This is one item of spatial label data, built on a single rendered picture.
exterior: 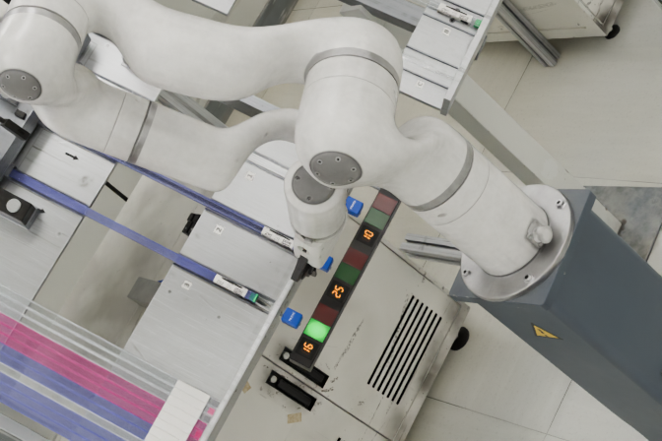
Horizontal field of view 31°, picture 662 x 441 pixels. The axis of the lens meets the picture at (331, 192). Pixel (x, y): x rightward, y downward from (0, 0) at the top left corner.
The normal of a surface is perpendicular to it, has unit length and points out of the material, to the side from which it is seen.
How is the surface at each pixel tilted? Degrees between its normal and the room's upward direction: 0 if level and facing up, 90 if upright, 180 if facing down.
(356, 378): 90
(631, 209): 0
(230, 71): 82
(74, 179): 48
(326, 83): 14
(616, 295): 90
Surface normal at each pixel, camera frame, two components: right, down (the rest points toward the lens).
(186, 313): -0.02, -0.31
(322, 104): -0.39, -0.56
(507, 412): -0.66, -0.54
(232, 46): 0.25, -0.25
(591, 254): 0.62, 0.00
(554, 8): -0.47, 0.84
